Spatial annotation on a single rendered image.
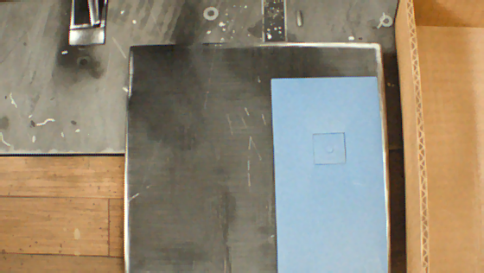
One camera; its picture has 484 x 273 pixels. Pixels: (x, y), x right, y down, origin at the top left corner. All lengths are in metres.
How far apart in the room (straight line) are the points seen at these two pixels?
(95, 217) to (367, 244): 0.18
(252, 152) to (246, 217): 0.04
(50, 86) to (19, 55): 0.04
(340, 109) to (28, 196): 0.22
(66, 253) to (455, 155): 0.27
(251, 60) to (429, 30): 0.13
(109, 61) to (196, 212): 0.13
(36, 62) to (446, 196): 0.30
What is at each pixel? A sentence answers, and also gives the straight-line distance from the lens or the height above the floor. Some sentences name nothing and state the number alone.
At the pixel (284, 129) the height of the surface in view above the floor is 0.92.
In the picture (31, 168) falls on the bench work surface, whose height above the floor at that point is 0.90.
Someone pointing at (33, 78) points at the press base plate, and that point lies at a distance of 0.72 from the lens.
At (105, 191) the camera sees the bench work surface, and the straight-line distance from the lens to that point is 0.68.
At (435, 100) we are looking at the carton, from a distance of 0.70.
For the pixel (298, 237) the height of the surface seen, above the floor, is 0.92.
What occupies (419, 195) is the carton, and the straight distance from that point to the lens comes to 0.61.
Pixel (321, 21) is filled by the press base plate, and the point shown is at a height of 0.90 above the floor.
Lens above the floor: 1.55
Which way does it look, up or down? 71 degrees down
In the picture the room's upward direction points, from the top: 5 degrees counter-clockwise
